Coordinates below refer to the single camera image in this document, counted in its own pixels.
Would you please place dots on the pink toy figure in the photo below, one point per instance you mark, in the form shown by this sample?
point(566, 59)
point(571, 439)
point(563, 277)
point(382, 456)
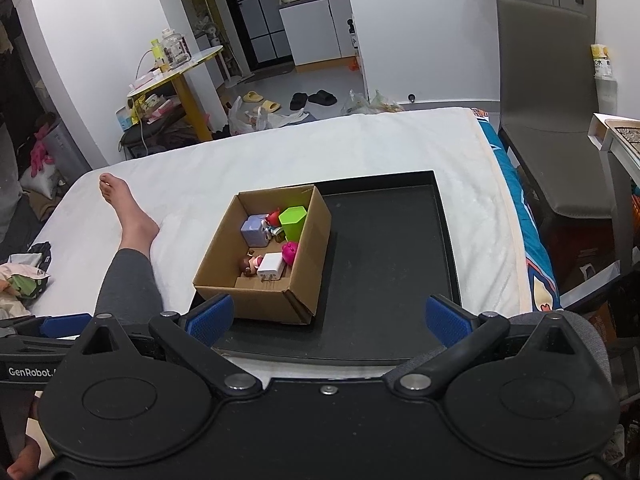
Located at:
point(290, 252)

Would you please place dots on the white standing fan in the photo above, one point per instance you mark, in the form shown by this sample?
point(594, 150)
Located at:
point(212, 35)

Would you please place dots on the clear glass jar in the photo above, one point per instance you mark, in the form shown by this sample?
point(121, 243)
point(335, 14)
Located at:
point(176, 47)

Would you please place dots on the yellow slipper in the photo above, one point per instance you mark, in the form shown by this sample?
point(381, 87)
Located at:
point(270, 106)
point(252, 96)

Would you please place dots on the brown-haired doll figure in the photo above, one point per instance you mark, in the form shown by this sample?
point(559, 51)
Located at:
point(250, 264)

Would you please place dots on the person's left leg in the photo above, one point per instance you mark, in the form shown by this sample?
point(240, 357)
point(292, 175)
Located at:
point(127, 280)

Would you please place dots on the green plastic box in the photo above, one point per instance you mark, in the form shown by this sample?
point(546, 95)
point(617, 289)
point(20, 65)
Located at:
point(292, 220)

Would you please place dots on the purple cube toy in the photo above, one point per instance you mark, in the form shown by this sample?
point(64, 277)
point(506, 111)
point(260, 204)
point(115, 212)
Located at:
point(254, 230)

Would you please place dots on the black tray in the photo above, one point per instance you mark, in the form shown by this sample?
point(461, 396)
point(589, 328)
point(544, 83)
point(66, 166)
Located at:
point(390, 270)

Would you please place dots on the brown cardboard box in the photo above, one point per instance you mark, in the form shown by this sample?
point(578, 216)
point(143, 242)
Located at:
point(260, 305)

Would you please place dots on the white framed side table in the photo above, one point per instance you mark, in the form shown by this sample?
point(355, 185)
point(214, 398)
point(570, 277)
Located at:
point(620, 160)

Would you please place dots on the blue and red toy figure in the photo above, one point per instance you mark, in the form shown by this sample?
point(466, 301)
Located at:
point(274, 219)

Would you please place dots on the person's left hand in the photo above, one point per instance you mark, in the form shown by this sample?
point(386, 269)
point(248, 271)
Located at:
point(27, 457)

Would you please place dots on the white wall charger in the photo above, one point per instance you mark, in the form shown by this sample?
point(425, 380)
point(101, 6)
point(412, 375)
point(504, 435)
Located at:
point(271, 262)

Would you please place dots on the pile of clothes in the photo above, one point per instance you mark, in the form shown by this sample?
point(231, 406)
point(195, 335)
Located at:
point(22, 280)

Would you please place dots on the white cabinet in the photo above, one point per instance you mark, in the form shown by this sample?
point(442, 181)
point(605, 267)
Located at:
point(315, 30)

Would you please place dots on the pink cloth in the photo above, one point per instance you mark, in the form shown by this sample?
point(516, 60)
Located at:
point(40, 152)

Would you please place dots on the yellow and white carton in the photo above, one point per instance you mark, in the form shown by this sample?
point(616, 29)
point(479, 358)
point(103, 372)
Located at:
point(600, 60)

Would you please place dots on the yellow side table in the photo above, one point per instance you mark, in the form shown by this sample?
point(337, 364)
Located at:
point(192, 105)

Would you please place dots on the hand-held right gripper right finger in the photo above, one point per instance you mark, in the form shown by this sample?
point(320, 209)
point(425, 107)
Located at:
point(447, 322)

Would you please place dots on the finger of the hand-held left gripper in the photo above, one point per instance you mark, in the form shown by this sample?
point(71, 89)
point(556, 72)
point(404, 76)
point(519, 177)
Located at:
point(62, 325)

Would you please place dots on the black-framed glass door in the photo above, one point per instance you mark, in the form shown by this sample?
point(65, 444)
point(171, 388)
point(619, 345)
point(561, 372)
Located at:
point(260, 15)

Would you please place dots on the white plastic bag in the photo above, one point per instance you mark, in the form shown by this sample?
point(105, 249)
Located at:
point(240, 117)

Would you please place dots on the yellow-green bottle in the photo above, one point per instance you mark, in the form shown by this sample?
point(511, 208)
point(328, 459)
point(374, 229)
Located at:
point(157, 55)

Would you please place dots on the grey chair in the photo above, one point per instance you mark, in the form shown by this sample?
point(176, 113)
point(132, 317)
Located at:
point(545, 85)

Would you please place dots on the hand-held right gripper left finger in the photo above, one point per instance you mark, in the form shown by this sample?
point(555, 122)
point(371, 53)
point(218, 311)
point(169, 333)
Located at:
point(210, 317)

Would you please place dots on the black slipper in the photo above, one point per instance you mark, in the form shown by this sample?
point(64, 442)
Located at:
point(322, 96)
point(299, 100)

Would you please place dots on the clear plastic bag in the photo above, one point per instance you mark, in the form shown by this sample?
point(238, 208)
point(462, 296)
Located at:
point(370, 105)

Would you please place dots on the blue printed bed sheet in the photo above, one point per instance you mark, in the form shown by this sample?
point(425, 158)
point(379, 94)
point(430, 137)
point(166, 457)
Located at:
point(515, 185)

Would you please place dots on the blue tissue box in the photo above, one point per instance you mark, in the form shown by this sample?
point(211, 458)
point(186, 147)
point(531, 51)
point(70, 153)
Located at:
point(124, 119)

